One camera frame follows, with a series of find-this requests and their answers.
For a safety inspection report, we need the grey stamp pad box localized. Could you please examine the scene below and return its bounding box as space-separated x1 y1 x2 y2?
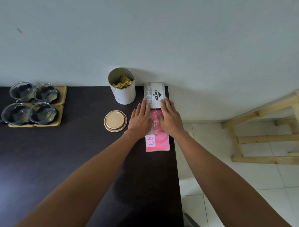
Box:
143 82 167 110

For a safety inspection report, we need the person's left hand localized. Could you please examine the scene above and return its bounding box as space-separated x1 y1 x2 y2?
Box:
127 98 154 140

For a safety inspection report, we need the black table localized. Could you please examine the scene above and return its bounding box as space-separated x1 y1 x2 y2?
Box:
0 86 184 227

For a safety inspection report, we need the gold canister lid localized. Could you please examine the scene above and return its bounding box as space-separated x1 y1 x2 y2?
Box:
103 110 127 133

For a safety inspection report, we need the pink receipt book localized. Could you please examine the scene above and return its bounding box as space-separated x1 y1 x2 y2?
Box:
145 108 170 152

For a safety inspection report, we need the person's right forearm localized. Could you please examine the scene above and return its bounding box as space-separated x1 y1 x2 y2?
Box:
174 131 292 227

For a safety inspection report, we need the wooden side table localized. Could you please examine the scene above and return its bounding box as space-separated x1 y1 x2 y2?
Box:
221 89 299 166

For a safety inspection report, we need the person's right hand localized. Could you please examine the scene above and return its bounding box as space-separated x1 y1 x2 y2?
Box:
157 97 188 139

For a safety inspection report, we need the white printed canister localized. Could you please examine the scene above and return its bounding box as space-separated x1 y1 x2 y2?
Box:
107 67 136 105

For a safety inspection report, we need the pile of gold foil packets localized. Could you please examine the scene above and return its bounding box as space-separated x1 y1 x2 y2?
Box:
112 75 134 89

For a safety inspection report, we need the person's left forearm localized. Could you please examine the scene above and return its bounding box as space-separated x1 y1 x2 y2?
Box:
16 130 143 227

